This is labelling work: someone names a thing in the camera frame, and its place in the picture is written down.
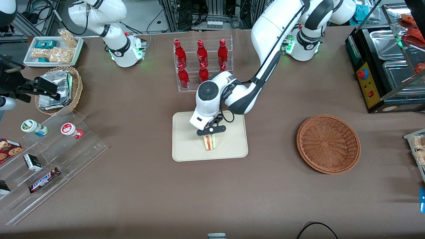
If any small tan wicker basket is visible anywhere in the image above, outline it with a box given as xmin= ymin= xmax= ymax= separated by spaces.
xmin=35 ymin=66 xmax=83 ymax=116

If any silver foil wrapped package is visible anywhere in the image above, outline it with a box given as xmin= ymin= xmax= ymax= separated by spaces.
xmin=38 ymin=70 xmax=73 ymax=111

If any red lid yoghurt cup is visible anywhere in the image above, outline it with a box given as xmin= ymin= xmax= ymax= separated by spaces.
xmin=61 ymin=122 xmax=83 ymax=139

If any white rectangular snack tray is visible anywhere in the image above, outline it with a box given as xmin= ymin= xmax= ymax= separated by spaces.
xmin=23 ymin=36 xmax=84 ymax=68

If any clear tray with snacks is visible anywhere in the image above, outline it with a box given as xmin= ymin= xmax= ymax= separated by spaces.
xmin=403 ymin=129 xmax=425 ymax=184

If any large clear snack bag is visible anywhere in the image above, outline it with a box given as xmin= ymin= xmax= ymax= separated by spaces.
xmin=49 ymin=47 xmax=74 ymax=64

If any triangular sandwich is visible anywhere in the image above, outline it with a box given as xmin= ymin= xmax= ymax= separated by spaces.
xmin=203 ymin=134 xmax=218 ymax=152

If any clear bag of peanuts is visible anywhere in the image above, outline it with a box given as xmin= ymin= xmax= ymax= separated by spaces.
xmin=58 ymin=29 xmax=78 ymax=48

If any metal warmer pan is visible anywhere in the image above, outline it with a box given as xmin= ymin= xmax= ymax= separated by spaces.
xmin=383 ymin=61 xmax=425 ymax=97
xmin=369 ymin=30 xmax=410 ymax=61

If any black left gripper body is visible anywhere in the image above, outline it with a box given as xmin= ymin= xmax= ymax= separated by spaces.
xmin=197 ymin=115 xmax=227 ymax=137

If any red cookie box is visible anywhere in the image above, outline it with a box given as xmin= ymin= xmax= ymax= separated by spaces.
xmin=0 ymin=138 xmax=23 ymax=165

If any large brown wicker basket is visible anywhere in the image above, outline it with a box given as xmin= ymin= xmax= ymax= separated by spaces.
xmin=296 ymin=115 xmax=361 ymax=175

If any clear acrylic bottle rack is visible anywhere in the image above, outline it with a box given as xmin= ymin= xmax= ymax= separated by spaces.
xmin=173 ymin=35 xmax=234 ymax=93

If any black food warmer appliance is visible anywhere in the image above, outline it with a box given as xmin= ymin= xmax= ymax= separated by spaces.
xmin=345 ymin=3 xmax=425 ymax=114

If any small black white box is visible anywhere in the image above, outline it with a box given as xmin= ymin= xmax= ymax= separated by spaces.
xmin=23 ymin=154 xmax=43 ymax=172

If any brown table cover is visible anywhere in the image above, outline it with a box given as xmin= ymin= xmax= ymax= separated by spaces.
xmin=0 ymin=28 xmax=425 ymax=239

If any clear bag of crackers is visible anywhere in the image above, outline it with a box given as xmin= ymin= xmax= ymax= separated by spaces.
xmin=31 ymin=48 xmax=51 ymax=60

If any clear acrylic stepped shelf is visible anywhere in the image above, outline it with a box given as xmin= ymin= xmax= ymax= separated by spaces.
xmin=0 ymin=110 xmax=109 ymax=226

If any green lid yoghurt cup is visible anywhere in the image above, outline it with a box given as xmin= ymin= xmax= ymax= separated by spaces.
xmin=21 ymin=119 xmax=48 ymax=137

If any orange fried food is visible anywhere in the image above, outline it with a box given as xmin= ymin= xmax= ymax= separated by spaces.
xmin=397 ymin=13 xmax=425 ymax=73

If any beige plastic tray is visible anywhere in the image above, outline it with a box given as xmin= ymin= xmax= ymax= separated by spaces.
xmin=172 ymin=111 xmax=249 ymax=162

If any black cable loop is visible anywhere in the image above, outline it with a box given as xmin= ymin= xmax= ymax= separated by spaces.
xmin=296 ymin=222 xmax=339 ymax=239

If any snickers chocolate bar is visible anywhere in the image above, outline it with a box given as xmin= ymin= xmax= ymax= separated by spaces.
xmin=28 ymin=167 xmax=61 ymax=194

